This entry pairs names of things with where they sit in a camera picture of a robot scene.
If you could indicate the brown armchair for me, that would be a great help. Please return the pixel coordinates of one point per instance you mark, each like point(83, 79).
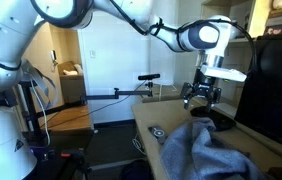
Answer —
point(72, 85)

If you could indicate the wooden side table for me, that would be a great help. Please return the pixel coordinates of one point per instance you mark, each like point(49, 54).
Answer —
point(71, 118)

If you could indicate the black bar camera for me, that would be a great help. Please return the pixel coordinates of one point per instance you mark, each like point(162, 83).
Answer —
point(148, 77)

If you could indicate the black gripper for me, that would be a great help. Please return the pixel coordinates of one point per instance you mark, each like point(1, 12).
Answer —
point(204, 88)

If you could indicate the black computer monitor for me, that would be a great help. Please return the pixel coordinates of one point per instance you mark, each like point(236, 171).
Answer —
point(274, 93)

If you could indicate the white wall intercom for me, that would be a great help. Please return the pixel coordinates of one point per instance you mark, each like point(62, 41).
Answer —
point(53, 58)

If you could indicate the black clamp with red tip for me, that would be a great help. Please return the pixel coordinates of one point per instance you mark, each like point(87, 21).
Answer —
point(76, 163)

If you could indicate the grey knit sweater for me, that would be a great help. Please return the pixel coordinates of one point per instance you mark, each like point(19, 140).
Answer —
point(201, 153)

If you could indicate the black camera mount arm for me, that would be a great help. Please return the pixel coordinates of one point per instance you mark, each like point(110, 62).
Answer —
point(114, 96)

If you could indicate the black zip pouch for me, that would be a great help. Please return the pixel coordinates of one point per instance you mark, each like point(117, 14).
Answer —
point(222, 121)

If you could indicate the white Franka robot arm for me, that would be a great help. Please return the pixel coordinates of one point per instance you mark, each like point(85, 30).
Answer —
point(1, 150)

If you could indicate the white light switch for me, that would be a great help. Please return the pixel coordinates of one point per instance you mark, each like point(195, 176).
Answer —
point(93, 53)

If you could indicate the white keyboard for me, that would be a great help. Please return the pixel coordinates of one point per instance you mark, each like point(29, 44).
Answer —
point(229, 108)

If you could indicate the dark blue backpack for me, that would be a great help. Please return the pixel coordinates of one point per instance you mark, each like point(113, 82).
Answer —
point(136, 170)

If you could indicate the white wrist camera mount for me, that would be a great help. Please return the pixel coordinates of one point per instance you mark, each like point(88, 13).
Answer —
point(222, 73)

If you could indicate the wooden shelf unit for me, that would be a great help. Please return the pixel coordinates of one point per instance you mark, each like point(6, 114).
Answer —
point(244, 13)

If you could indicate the black stand pole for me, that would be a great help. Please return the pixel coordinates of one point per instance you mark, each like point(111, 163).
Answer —
point(31, 106)

